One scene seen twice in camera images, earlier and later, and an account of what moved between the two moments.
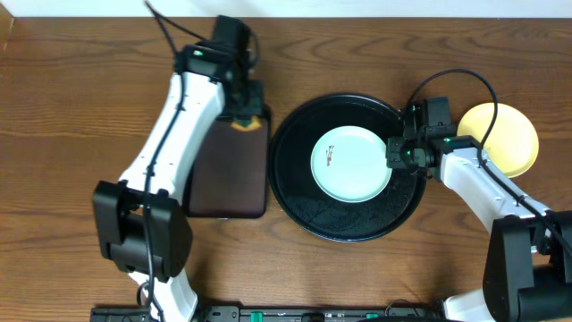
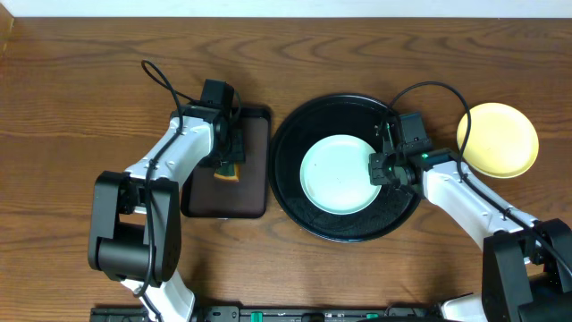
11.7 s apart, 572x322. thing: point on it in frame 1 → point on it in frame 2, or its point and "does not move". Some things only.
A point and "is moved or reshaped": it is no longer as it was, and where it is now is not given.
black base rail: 281,314 does not move
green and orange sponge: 254,126 → 229,171
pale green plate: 349,165 is moved or reshaped
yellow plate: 512,142 does not move
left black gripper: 249,107 → 232,149
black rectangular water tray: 231,177 does not move
